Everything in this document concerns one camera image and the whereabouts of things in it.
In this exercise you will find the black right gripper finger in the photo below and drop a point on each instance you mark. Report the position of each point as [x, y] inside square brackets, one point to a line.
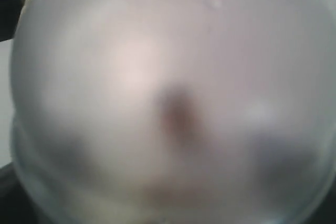
[16, 207]

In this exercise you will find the clear plastic dome lid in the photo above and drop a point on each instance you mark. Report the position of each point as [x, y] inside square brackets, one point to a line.
[87, 80]

